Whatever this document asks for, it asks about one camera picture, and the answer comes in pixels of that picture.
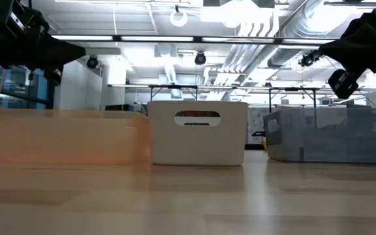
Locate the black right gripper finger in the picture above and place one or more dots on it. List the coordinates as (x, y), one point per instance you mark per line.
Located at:
(342, 83)
(344, 50)

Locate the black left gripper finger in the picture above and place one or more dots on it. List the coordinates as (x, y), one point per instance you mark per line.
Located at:
(55, 77)
(60, 52)

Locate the black round spotlight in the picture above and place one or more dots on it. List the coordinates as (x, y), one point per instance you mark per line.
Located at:
(308, 60)
(200, 58)
(92, 62)

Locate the blue glass window partition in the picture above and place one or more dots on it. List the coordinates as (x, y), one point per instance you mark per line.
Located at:
(18, 88)

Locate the white folding table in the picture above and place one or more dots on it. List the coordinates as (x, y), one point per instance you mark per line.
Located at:
(171, 87)
(292, 89)

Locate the grey translucent plastic basket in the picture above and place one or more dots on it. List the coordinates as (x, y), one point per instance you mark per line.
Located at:
(335, 140)

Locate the orange translucent plastic basket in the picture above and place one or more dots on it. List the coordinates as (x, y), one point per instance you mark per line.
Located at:
(60, 140)

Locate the long ceiling light strip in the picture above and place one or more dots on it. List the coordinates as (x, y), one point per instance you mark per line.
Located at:
(158, 38)

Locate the white plastic basket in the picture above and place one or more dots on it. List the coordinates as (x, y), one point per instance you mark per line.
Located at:
(197, 143)

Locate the silver ventilation duct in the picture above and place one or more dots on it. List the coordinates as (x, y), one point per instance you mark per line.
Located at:
(286, 49)

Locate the black aluminium table frame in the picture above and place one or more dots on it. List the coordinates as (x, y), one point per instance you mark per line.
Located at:
(255, 147)

